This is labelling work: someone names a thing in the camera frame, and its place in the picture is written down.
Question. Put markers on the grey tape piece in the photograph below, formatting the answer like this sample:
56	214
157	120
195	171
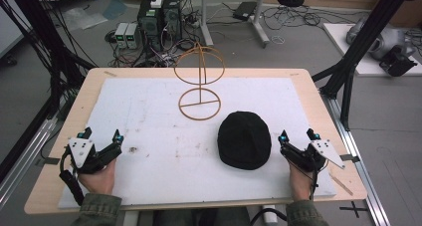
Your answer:
350	158
51	161

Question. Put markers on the black device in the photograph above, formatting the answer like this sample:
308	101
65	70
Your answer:
396	63

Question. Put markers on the black metal frame post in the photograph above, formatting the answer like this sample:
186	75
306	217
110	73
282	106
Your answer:
40	37
361	43

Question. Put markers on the grey bench power supply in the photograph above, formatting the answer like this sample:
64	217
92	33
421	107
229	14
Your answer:
121	35
132	36

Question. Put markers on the white foam mat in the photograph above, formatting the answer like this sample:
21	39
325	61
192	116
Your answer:
172	159

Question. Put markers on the white desk leg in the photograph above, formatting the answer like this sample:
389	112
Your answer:
205	17
260	18

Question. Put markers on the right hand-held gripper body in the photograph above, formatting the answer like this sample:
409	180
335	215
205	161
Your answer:
307	156

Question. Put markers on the black knit beanie hat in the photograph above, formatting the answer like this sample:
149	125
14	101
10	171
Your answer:
245	141

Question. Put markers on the white floor board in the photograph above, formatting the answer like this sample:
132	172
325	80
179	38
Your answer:
361	66

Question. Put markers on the black computer tower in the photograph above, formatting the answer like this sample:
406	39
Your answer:
149	23
172	18

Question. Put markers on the white box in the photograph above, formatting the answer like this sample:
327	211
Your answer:
157	0

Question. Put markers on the aluminium rail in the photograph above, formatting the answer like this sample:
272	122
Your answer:
356	159
25	159

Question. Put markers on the grey robot head shell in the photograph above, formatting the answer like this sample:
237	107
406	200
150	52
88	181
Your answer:
381	40

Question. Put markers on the white table leg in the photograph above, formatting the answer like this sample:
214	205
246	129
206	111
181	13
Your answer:
269	216

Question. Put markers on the person's right hand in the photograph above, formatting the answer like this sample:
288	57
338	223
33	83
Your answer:
299	184

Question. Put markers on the black tape cross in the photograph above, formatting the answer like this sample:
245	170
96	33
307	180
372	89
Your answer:
354	208

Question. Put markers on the person's left hand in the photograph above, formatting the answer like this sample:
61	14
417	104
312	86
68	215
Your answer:
99	181

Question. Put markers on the flat black box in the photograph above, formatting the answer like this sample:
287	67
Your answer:
244	10

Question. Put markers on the thin wooden stick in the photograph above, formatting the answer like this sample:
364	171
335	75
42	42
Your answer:
341	184

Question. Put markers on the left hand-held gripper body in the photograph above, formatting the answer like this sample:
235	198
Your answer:
81	151

